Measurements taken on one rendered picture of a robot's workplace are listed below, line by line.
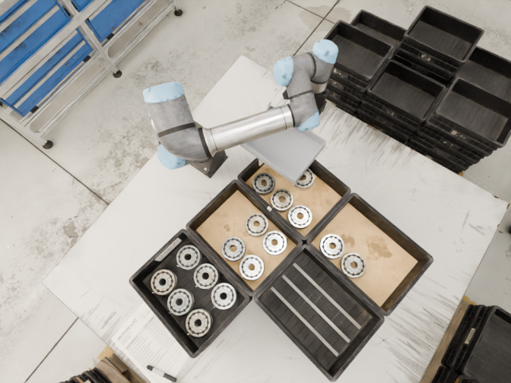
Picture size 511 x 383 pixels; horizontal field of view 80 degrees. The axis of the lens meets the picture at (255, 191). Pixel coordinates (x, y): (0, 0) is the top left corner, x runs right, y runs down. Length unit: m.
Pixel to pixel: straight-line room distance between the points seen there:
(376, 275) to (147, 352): 1.03
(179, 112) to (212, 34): 2.24
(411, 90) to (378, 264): 1.35
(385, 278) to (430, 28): 1.77
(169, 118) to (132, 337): 1.03
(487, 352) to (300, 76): 1.80
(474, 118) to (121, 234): 2.09
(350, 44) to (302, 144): 1.24
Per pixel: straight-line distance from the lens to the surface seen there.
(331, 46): 1.01
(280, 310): 1.33
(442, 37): 2.58
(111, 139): 2.77
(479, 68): 2.69
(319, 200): 1.40
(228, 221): 1.37
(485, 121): 2.31
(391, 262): 1.42
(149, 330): 1.56
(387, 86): 2.35
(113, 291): 1.63
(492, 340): 2.24
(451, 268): 1.67
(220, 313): 1.35
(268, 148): 1.23
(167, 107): 0.92
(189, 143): 0.91
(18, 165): 3.10
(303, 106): 0.95
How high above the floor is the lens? 2.16
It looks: 72 degrees down
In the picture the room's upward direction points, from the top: 10 degrees counter-clockwise
